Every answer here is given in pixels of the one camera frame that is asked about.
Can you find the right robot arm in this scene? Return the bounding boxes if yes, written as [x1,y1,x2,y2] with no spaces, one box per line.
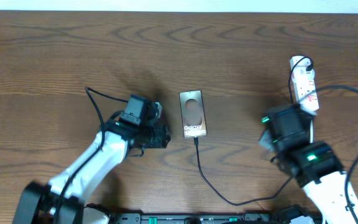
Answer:
[262,105,358,223]

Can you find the white USB charger plug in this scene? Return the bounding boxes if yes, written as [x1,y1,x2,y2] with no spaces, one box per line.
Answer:
[296,65,315,80]

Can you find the white power strip cord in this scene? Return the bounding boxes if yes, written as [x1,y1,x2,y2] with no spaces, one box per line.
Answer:
[308,119,315,144]

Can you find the white power strip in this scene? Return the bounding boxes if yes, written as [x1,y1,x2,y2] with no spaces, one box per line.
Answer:
[290,55,319,113]

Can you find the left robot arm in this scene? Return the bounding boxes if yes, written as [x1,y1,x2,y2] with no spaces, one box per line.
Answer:
[13,95,171,223]

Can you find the rose gold Galaxy smartphone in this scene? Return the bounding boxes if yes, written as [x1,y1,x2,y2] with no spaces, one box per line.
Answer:
[179,90,207,138]

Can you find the black USB charging cable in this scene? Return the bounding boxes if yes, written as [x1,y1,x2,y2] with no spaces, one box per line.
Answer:
[193,56,314,207]

